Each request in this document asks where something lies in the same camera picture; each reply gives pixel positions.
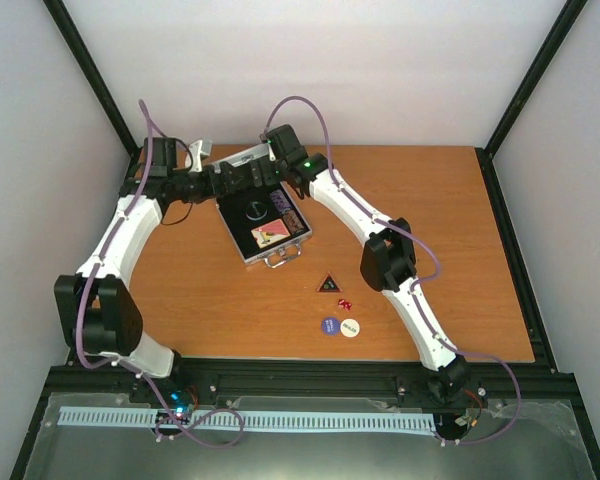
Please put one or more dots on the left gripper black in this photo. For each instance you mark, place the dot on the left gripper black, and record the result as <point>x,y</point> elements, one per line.
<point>216,188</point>

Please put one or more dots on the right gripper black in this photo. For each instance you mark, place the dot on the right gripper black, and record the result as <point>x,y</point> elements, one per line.
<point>269,178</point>

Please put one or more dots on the clear round acrylic disc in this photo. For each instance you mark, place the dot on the clear round acrylic disc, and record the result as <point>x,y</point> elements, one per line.
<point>256,211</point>

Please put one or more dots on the aluminium poker case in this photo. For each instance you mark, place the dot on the aluminium poker case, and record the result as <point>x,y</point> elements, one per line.
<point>232,211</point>

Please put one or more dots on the playing card deck box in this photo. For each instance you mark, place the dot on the playing card deck box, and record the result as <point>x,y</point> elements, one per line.
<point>270,233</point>

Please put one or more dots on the orange 100 chip stack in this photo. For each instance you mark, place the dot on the orange 100 chip stack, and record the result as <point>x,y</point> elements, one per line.
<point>294,223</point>

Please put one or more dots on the purple 500 chip stack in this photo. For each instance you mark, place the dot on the purple 500 chip stack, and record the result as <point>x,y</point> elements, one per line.
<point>281,201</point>

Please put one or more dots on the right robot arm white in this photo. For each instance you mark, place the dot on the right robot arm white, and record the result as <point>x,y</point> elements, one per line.
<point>388,262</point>

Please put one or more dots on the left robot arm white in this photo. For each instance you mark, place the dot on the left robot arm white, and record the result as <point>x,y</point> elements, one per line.
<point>98,316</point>

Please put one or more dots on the triangular all-in button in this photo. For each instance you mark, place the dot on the triangular all-in button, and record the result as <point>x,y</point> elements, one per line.
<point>329,284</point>

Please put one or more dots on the blue small blind button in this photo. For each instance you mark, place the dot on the blue small blind button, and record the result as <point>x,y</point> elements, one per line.
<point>331,326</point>

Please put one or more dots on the white dealer button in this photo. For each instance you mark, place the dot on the white dealer button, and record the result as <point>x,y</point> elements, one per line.
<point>349,328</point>

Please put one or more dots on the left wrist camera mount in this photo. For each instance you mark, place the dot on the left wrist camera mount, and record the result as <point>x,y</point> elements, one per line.
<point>196,153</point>

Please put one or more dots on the black aluminium frame rail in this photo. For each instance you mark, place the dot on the black aluminium frame rail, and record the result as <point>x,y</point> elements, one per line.
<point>398,384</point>

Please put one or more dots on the light blue cable duct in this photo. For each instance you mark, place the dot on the light blue cable duct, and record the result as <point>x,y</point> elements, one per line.
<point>250,421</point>

